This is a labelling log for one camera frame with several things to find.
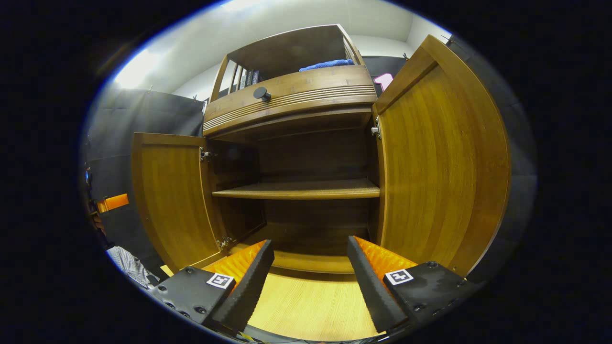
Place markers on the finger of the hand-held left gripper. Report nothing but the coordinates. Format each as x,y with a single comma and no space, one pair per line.
114,202

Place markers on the wooden ribbed drawer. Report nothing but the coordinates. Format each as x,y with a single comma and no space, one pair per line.
325,79

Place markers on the black round drawer knob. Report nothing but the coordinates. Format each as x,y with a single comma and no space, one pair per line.
261,93

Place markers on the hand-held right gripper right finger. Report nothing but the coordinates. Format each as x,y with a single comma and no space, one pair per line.
373,291

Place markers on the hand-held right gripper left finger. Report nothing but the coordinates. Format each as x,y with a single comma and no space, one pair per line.
248,291

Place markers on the wooden inner shelf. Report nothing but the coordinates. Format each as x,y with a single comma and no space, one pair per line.
306,190

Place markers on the blue folded towel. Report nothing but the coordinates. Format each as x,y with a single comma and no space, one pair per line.
327,65

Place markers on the metal door hinge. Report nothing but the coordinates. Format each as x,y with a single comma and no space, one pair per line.
376,129
206,154
225,242

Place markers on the ceiling light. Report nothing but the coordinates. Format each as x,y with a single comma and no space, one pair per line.
134,67

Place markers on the person's striped clothing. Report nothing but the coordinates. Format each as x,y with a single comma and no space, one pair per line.
129,265

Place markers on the wooden cabinet door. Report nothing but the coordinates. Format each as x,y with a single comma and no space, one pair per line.
172,191
440,167

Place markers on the wooden double-door shoe cabinet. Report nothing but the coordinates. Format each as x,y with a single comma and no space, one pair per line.
296,48

